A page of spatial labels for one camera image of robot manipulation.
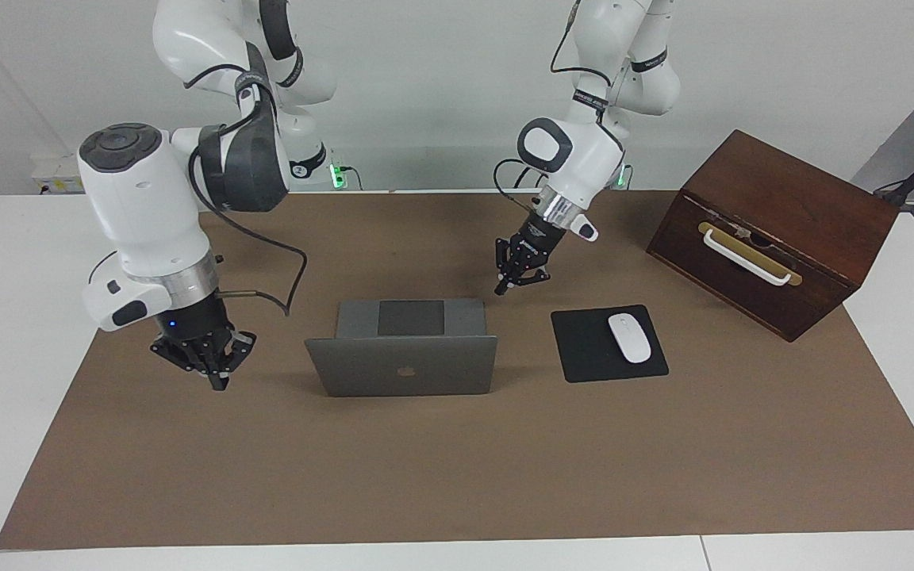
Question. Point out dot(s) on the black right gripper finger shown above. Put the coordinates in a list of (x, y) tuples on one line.
[(226, 373), (213, 377)]

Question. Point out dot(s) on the white power strip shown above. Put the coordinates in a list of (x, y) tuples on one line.
[(52, 178)]

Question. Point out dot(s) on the black mouse pad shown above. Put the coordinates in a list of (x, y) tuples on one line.
[(584, 349)]

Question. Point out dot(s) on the brown table mat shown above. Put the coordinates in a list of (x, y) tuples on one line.
[(425, 476)]

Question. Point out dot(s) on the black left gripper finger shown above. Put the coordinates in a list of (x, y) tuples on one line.
[(503, 283), (534, 279)]

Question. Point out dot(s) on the grey laptop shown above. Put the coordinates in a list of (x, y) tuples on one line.
[(401, 365)]

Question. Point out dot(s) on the white computer mouse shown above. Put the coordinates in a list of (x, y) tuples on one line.
[(630, 339)]

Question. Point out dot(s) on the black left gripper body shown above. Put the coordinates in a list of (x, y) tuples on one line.
[(532, 238)]

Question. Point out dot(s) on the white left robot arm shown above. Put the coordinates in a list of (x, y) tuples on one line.
[(584, 159)]

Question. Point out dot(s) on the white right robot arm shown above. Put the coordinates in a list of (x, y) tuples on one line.
[(140, 198)]

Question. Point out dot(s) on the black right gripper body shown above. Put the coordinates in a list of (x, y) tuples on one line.
[(191, 333)]

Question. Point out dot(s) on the dark brown wooden box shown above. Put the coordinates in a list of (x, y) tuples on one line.
[(806, 198)]

